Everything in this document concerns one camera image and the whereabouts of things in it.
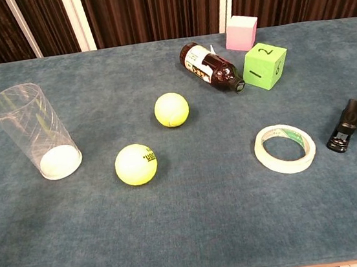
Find plain yellow tennis ball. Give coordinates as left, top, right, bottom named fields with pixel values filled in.
left=152, top=90, right=192, bottom=130

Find yellow tennis ball black print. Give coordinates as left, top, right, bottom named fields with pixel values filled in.
left=112, top=141, right=161, bottom=189

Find clear plastic cup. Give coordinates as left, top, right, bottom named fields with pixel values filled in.
left=0, top=77, right=85, bottom=187

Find brown glass bottle white label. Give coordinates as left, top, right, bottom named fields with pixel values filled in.
left=177, top=36, right=247, bottom=101

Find beige masking tape roll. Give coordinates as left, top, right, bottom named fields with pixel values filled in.
left=251, top=120, right=319, bottom=178

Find blue velvet tablecloth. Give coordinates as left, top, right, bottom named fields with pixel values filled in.
left=0, top=16, right=357, bottom=267

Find green numbered foam die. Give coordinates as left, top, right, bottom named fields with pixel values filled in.
left=239, top=39, right=292, bottom=94

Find pink foam cube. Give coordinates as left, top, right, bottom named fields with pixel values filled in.
left=222, top=12, right=262, bottom=54

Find black stapler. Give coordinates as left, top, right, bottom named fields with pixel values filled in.
left=321, top=97, right=357, bottom=156

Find white partition frame post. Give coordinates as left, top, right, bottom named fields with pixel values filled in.
left=59, top=0, right=98, bottom=54
left=215, top=0, right=241, bottom=34
left=5, top=0, right=45, bottom=62

